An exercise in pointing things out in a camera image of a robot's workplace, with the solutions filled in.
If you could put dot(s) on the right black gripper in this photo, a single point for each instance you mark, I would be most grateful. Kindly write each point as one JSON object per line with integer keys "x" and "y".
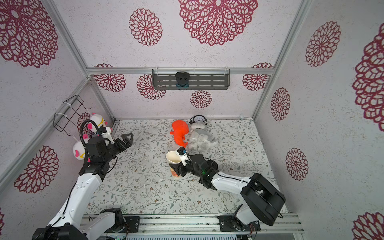
{"x": 184, "y": 167}

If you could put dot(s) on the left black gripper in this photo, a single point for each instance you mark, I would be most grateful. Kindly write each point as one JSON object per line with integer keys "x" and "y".
{"x": 128, "y": 143}

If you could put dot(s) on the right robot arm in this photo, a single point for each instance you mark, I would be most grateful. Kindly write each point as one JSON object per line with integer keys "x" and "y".
{"x": 263, "y": 201}

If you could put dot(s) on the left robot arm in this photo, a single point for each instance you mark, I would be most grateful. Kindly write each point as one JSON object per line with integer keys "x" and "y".
{"x": 66, "y": 225}

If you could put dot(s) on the white grey plush rabbit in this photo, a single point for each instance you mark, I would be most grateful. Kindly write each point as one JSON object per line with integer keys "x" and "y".
{"x": 200, "y": 140}

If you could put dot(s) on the upper pink white doll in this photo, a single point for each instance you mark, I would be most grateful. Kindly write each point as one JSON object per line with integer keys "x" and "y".
{"x": 98, "y": 120}

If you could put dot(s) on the pink white doll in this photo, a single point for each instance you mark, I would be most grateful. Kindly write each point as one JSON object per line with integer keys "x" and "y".
{"x": 98, "y": 120}
{"x": 79, "y": 151}

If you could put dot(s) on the small alarm clock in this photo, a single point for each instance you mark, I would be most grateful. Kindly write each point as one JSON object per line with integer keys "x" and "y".
{"x": 200, "y": 119}

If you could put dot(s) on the lower pink white doll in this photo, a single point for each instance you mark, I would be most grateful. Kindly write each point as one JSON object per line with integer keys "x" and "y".
{"x": 79, "y": 151}

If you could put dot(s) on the black object on shelf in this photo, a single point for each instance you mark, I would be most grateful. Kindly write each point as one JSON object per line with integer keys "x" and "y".
{"x": 182, "y": 79}

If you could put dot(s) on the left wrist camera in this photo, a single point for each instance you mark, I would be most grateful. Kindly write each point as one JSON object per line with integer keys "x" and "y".
{"x": 106, "y": 134}

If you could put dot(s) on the black wire basket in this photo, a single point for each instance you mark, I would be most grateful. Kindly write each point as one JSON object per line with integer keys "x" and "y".
{"x": 74, "y": 110}

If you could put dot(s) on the grey metal wall shelf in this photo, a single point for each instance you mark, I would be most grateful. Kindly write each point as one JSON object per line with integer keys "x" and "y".
{"x": 211, "y": 80}

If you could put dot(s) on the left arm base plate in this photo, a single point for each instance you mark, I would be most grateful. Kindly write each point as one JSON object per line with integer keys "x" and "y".
{"x": 128, "y": 225}

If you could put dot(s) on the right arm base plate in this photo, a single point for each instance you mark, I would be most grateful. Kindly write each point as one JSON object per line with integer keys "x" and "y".
{"x": 231, "y": 224}

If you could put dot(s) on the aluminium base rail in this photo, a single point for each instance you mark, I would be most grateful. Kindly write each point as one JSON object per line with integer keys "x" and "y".
{"x": 207, "y": 224}

